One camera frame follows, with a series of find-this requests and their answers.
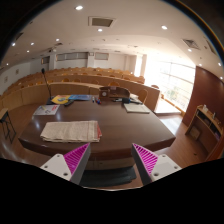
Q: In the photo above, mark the black metal stool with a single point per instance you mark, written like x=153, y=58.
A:
x=7, y=126

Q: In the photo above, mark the beige folded towel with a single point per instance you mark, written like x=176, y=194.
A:
x=75, y=131

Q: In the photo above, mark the brown wooden box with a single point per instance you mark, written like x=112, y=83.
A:
x=113, y=93

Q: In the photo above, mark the black remote control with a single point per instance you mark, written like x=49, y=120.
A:
x=68, y=103

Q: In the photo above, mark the yellow blue folder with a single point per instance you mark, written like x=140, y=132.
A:
x=62, y=99

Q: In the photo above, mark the white document stack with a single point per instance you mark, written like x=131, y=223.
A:
x=136, y=108

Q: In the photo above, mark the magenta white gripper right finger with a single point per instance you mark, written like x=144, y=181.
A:
x=151, y=166

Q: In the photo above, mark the black gooseneck microphone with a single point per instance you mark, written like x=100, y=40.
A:
x=49, y=100

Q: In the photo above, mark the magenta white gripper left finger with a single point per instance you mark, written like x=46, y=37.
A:
x=71, y=165

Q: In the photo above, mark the wooden shelf cabinet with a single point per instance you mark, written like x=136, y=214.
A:
x=205, y=128

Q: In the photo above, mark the white printed paper sheet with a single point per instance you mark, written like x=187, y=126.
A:
x=46, y=110

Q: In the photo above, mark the wooden chair behind table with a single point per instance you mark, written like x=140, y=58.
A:
x=142, y=95

